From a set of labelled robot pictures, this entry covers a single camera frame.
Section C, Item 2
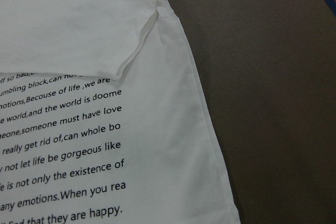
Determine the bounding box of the white long-sleeve printed shirt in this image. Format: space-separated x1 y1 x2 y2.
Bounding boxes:
1 0 240 223

